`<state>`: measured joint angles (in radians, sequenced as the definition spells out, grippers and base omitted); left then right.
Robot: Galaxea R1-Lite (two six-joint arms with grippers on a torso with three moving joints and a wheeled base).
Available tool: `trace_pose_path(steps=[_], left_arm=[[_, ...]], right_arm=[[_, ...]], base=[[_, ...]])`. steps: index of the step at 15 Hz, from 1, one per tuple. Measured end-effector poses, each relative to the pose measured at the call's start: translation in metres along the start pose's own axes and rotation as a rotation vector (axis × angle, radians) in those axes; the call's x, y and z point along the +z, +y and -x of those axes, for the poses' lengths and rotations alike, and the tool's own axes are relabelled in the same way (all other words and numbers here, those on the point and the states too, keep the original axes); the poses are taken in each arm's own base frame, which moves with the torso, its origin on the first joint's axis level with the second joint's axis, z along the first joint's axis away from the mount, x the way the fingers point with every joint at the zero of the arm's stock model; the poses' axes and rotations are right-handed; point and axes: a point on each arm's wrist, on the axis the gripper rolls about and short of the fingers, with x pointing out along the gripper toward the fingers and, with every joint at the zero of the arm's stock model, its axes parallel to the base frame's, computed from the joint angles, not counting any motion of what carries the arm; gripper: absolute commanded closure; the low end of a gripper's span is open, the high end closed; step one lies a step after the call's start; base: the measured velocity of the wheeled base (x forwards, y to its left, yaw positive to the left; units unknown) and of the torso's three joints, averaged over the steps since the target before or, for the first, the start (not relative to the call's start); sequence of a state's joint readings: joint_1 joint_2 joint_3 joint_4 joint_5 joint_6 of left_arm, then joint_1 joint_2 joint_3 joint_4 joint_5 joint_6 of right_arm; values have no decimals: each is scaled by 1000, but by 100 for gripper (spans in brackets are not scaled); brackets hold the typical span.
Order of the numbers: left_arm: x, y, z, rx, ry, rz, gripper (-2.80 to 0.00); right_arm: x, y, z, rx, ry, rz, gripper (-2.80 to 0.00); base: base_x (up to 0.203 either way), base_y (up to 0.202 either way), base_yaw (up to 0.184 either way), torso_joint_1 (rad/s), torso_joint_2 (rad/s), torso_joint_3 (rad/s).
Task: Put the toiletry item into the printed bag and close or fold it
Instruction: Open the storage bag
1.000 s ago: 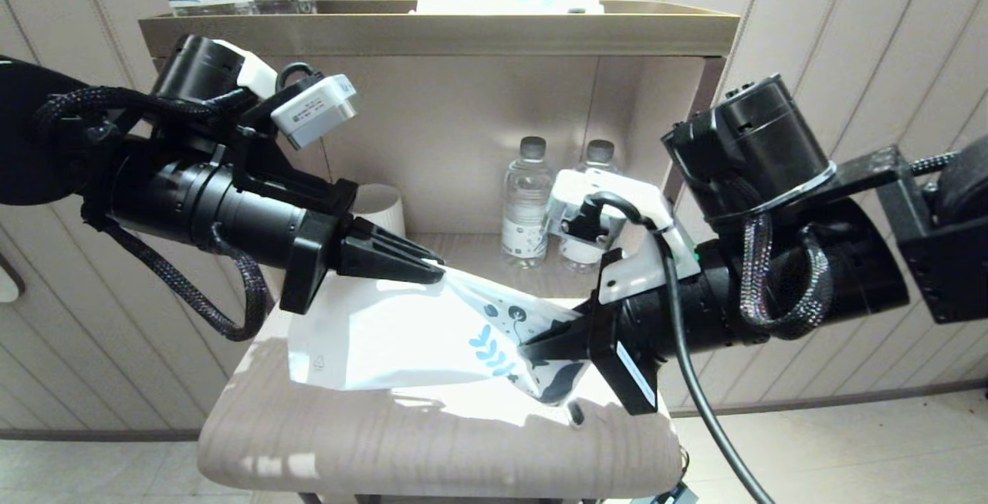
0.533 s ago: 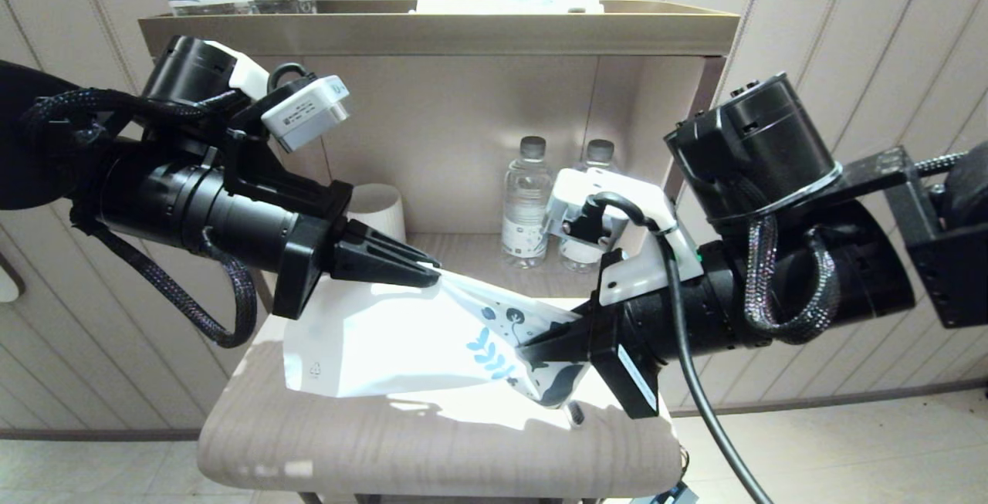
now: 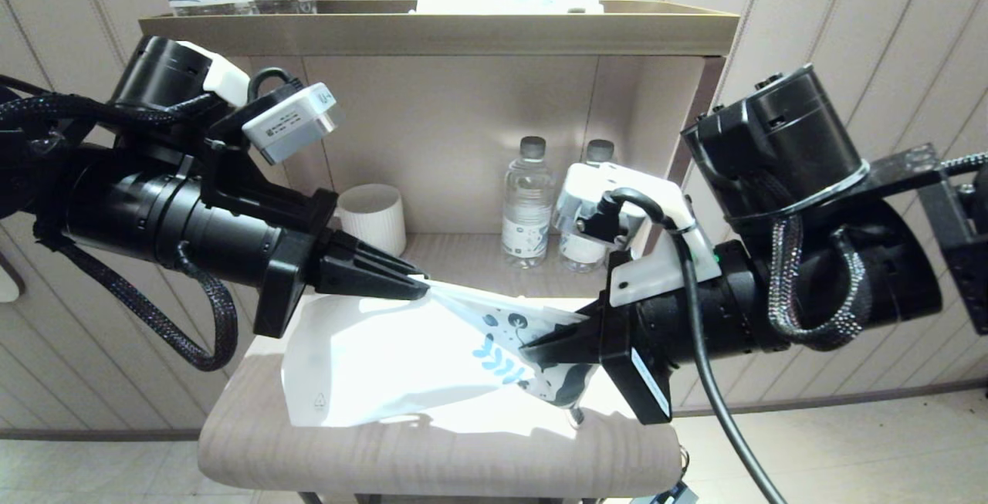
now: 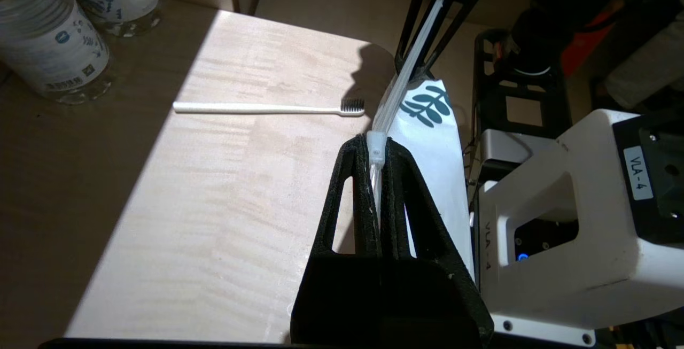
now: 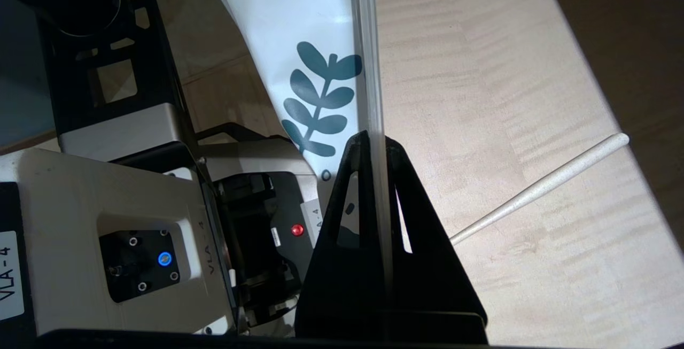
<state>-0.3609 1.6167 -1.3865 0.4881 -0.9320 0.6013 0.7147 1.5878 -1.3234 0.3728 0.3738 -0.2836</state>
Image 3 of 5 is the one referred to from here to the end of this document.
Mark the clear plastic water bottle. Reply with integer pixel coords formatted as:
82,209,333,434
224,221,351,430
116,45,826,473
557,139,621,273
502,136,557,269

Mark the white blue-printed plastic bag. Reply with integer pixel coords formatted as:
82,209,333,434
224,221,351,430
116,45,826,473
282,280,599,428

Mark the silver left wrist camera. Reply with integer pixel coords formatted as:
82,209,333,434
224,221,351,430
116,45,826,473
242,82,344,167

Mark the black left camera cable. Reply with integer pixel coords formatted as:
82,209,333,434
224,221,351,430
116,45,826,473
247,66,306,103

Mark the white blue packet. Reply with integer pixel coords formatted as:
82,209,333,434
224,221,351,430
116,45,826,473
415,0,604,15

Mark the blue floor device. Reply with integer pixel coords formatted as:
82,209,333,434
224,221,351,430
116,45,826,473
629,481,699,504

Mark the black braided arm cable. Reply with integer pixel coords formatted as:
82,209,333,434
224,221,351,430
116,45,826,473
35,238,239,372
0,93,205,130
768,215,873,350

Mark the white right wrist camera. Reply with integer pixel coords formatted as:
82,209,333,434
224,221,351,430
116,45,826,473
552,162,722,308

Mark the white ribbed mug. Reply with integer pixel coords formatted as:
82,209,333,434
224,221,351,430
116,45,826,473
333,184,407,258

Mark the beige wooden shelf unit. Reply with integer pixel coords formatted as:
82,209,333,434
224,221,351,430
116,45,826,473
137,0,740,504

